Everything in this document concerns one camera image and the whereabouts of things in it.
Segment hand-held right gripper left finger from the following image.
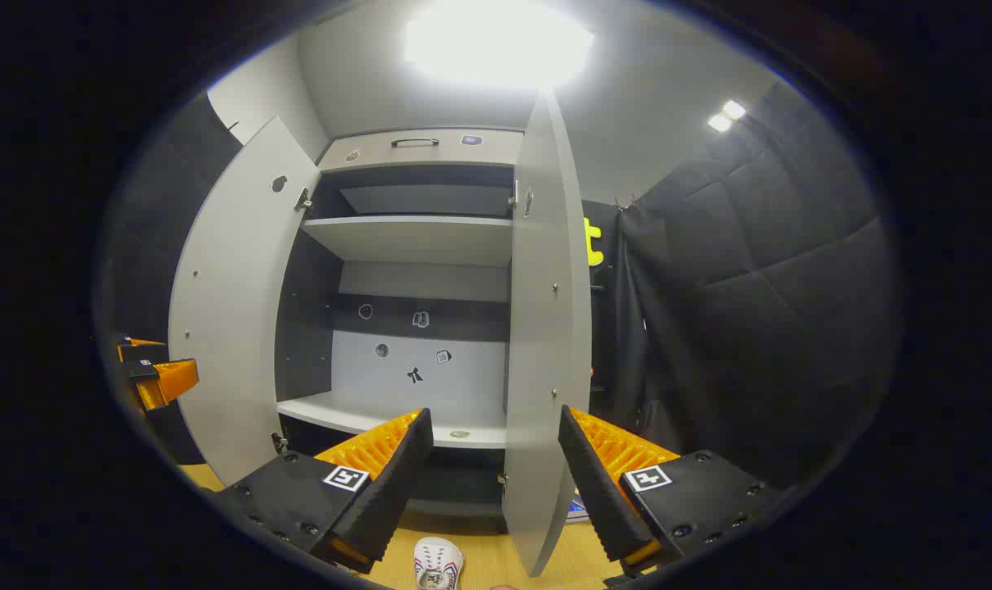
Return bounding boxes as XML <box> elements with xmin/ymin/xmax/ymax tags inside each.
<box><xmin>213</xmin><ymin>407</ymin><xmax>434</xmax><ymax>574</ymax></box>

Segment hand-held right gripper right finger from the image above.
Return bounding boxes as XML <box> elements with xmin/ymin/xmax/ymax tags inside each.
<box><xmin>558</xmin><ymin>405</ymin><xmax>780</xmax><ymax>579</ymax></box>

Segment white striped shoe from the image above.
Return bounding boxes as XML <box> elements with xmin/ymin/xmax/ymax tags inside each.
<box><xmin>414</xmin><ymin>537</ymin><xmax>465</xmax><ymax>590</ymax></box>

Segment grey cabinet door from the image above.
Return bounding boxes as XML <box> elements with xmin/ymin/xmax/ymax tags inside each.
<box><xmin>501</xmin><ymin>88</ymin><xmax>594</xmax><ymax>579</ymax></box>
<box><xmin>168</xmin><ymin>115</ymin><xmax>322</xmax><ymax>487</ymax></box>

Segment grey shoe cabinet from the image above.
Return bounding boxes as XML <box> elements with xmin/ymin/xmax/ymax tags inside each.
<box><xmin>273</xmin><ymin>127</ymin><xmax>526</xmax><ymax>519</ymax></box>

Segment grey cabinet shelf board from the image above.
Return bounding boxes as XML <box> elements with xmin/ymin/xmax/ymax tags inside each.
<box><xmin>276</xmin><ymin>392</ymin><xmax>509</xmax><ymax>450</ymax></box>
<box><xmin>301</xmin><ymin>215</ymin><xmax>513</xmax><ymax>267</ymax></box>

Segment grey cabinet drawer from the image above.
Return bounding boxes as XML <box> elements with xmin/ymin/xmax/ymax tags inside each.
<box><xmin>318</xmin><ymin>128</ymin><xmax>524</xmax><ymax>172</ymax></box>

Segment small ceiling light panel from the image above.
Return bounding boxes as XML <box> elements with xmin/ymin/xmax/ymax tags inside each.
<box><xmin>707</xmin><ymin>99</ymin><xmax>748</xmax><ymax>134</ymax></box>

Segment large ceiling light panel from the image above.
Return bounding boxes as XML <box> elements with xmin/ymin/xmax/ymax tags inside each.
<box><xmin>404</xmin><ymin>0</ymin><xmax>595</xmax><ymax>89</ymax></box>

